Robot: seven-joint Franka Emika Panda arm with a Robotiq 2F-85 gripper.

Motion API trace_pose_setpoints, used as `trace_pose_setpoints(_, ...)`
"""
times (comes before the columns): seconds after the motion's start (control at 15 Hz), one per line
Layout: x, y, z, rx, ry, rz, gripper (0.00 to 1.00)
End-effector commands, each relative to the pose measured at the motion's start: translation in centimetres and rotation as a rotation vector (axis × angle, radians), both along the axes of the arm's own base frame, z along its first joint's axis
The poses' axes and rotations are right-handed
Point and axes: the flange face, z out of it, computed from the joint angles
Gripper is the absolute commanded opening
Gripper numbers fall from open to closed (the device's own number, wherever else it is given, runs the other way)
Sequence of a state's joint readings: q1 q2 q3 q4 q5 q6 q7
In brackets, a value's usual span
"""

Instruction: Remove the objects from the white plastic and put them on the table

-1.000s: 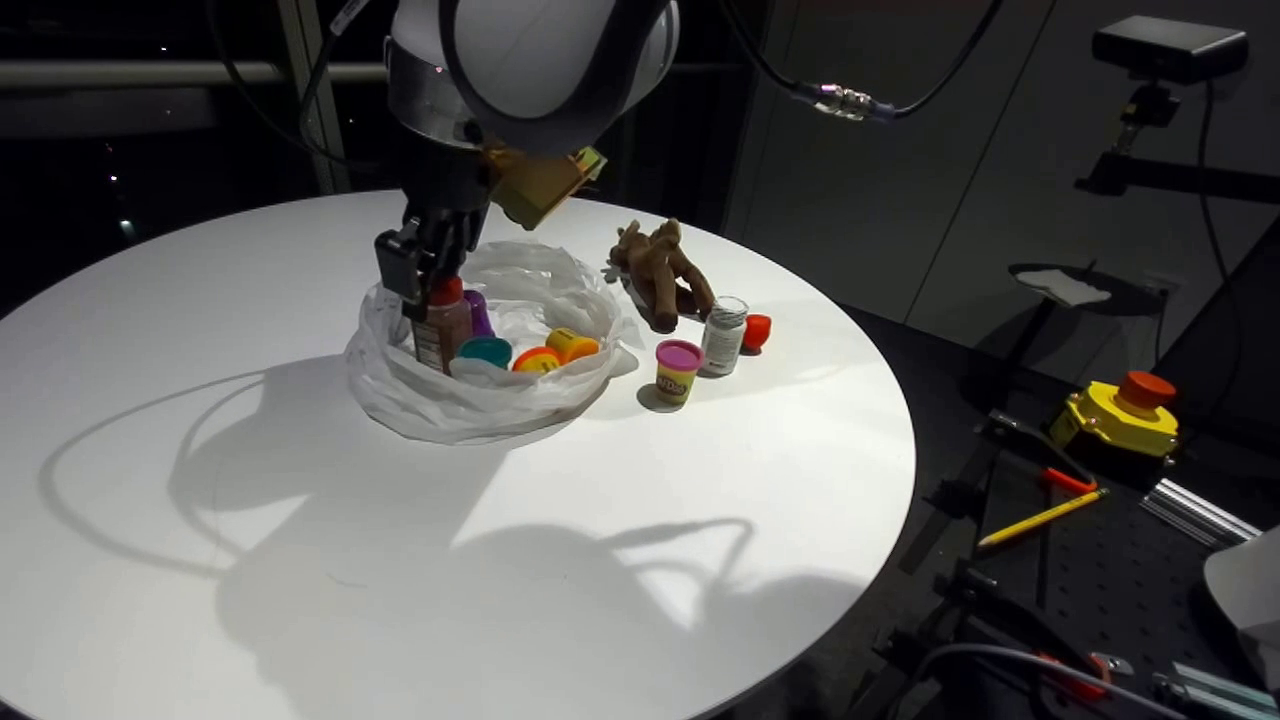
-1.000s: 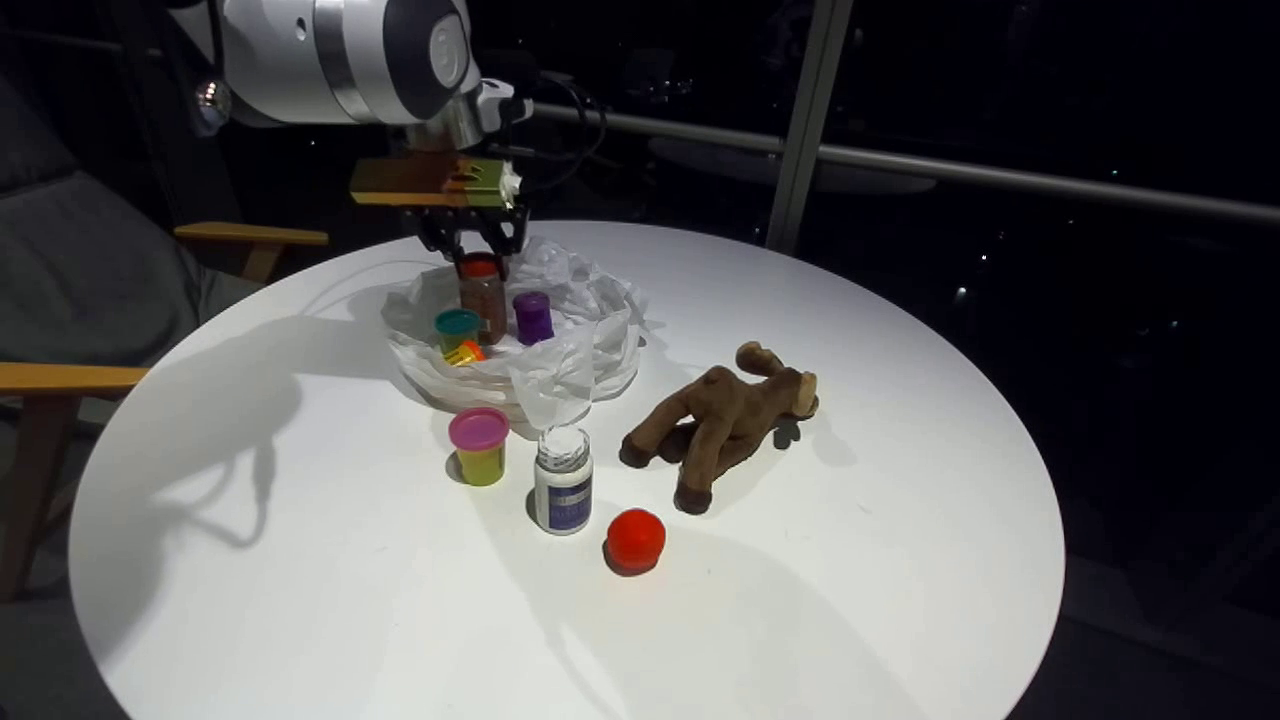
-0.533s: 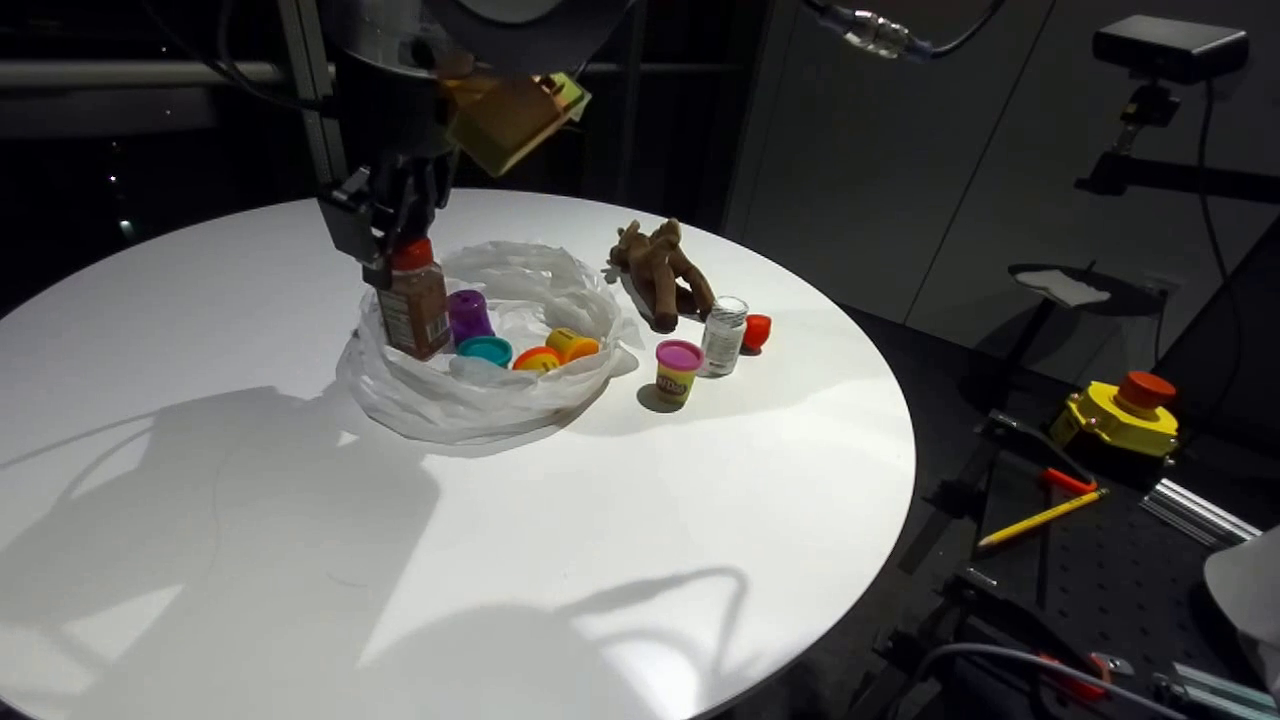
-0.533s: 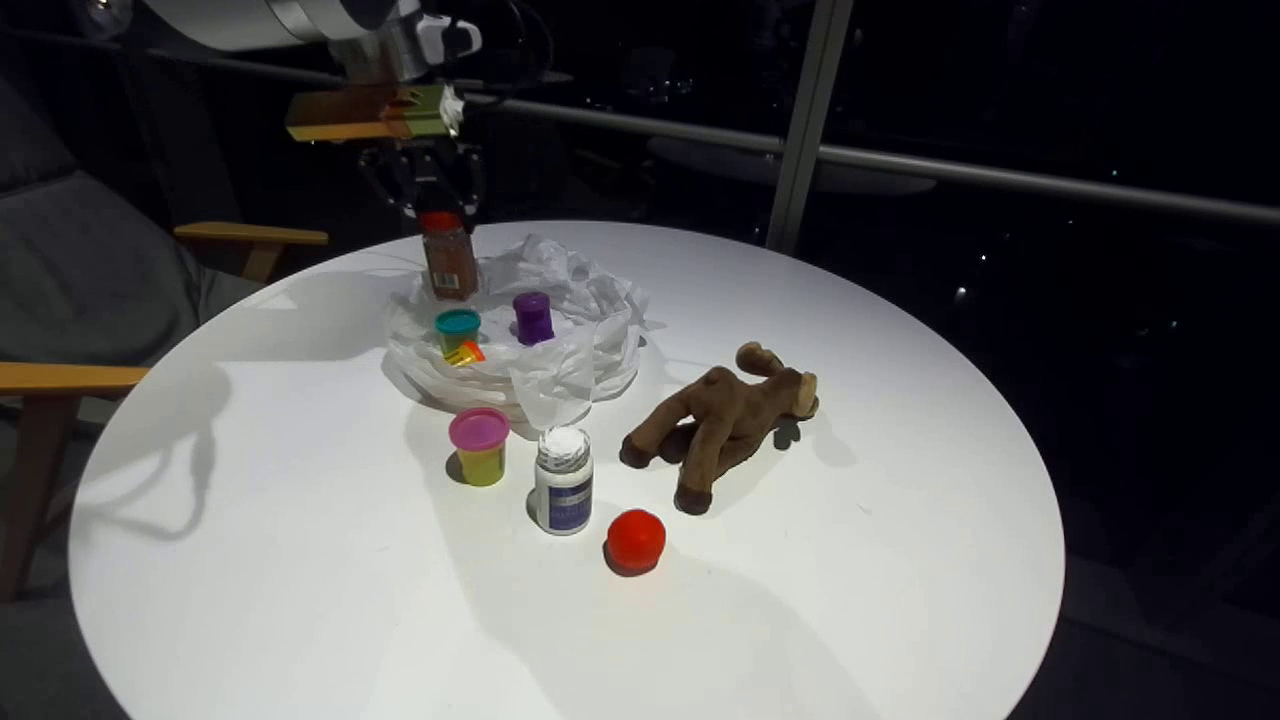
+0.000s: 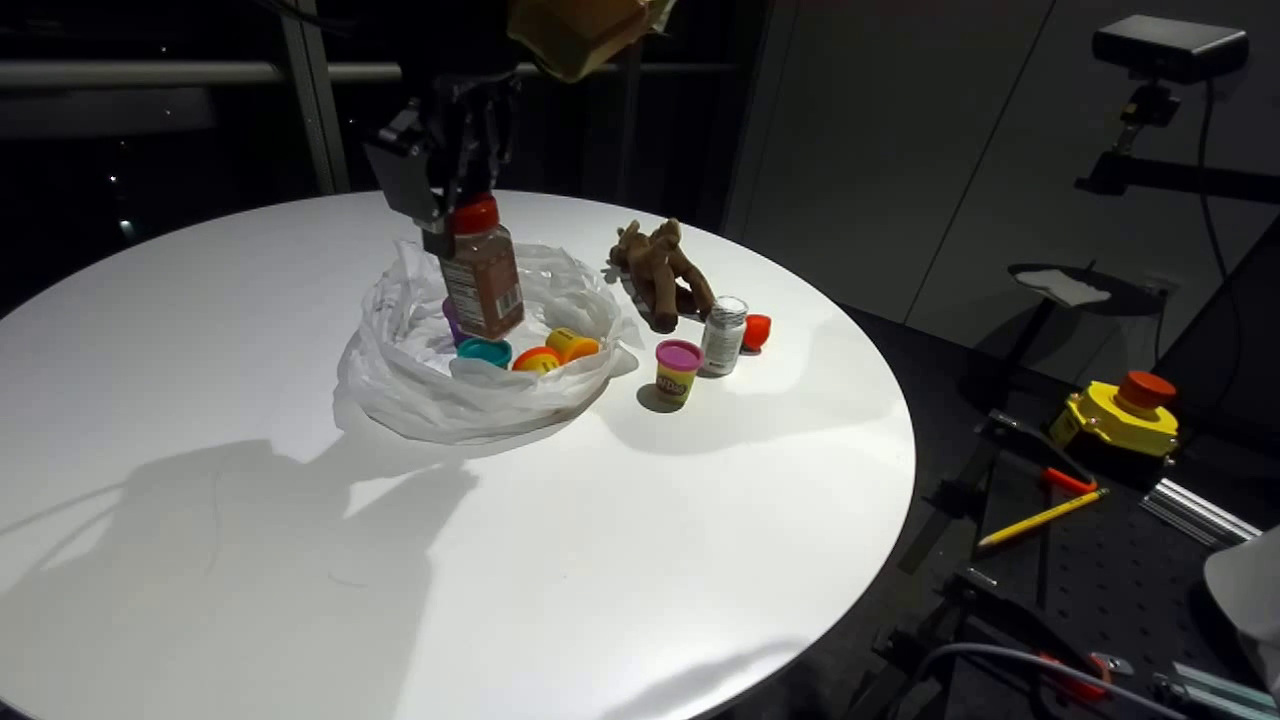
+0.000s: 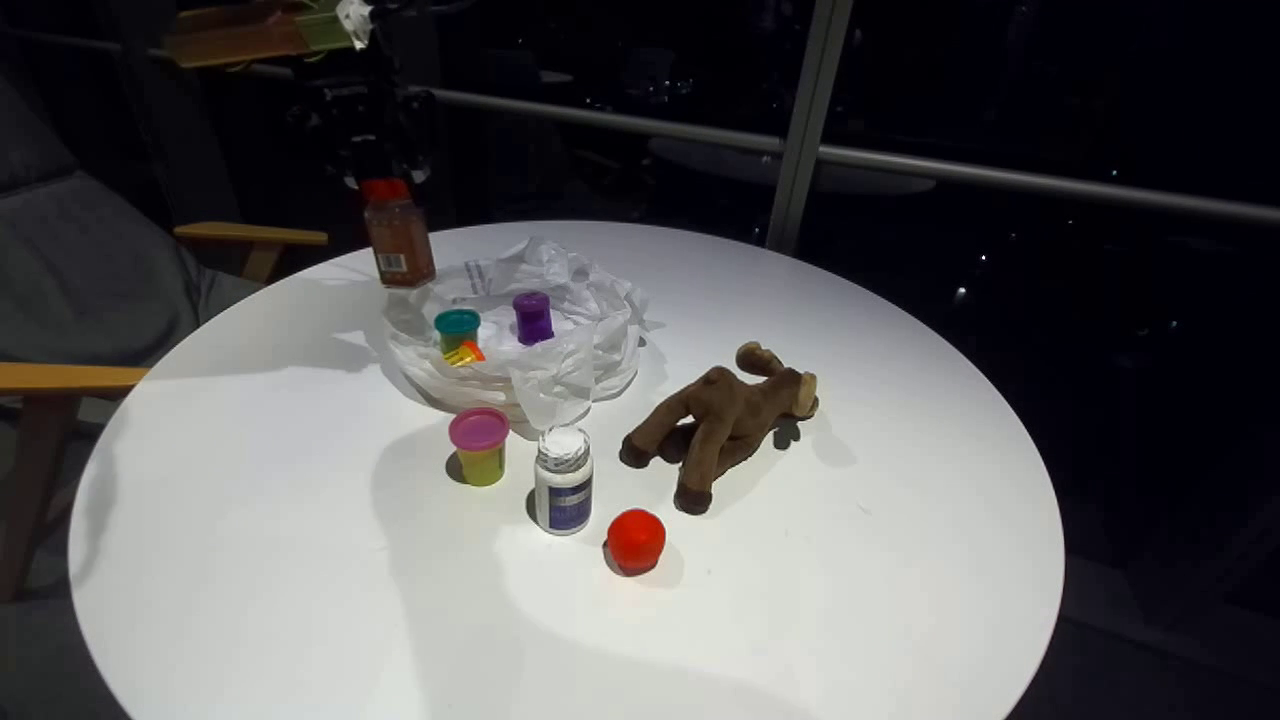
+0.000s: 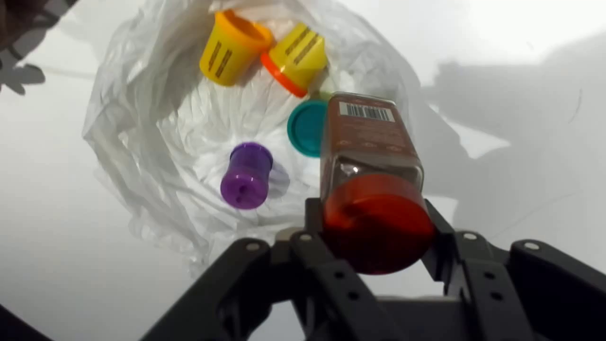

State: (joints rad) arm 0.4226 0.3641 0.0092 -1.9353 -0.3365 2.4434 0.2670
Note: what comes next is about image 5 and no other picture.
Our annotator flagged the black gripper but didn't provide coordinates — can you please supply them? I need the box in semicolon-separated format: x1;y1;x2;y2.
363;69;530;258

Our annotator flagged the spice jar red lid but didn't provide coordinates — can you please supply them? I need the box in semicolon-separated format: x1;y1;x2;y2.
436;192;530;345

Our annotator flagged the yellow tub teal lid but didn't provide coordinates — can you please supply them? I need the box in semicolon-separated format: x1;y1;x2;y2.
453;332;516;376

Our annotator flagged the brown plush moose toy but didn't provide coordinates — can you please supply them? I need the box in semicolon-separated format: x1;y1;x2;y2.
604;216;722;339

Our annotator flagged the yellow tub pink lid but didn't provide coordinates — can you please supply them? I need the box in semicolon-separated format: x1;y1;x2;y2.
654;336;710;403

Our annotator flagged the white plastic bag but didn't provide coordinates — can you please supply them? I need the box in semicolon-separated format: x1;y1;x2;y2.
333;236;650;446

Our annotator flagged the yellow tub light orange lid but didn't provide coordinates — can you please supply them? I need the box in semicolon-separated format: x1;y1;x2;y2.
513;345;570;380

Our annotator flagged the grey window crossbar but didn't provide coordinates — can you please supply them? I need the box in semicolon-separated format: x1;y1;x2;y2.
0;57;738;94

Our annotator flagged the white plate on stand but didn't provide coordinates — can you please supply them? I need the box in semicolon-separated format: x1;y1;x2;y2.
1008;258;1116;310

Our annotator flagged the yellow red emergency stop button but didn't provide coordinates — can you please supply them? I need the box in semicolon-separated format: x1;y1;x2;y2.
1050;369;1183;494

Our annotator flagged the white rounded object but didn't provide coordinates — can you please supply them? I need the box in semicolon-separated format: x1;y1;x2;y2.
1202;523;1280;670

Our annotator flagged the grey window post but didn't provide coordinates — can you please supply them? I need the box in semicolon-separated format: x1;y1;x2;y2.
274;0;351;197

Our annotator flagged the yellow-green wrist camera box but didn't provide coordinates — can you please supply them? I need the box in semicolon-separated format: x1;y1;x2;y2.
503;0;684;82

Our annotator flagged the yellow cable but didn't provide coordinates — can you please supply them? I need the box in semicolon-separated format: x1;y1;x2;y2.
978;484;1107;552

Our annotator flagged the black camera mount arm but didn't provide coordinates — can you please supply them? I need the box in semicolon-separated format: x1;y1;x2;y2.
1074;75;1280;208

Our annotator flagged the black exterior camera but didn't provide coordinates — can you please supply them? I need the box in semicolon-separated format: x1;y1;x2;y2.
1094;12;1254;86

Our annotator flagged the grey floor cable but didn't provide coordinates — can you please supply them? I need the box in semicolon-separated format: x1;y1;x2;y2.
916;638;1192;720

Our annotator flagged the aluminium rail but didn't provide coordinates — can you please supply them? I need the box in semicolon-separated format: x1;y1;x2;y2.
1150;477;1265;545

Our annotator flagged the teal cable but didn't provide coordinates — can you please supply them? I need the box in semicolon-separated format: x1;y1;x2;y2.
1173;661;1280;711

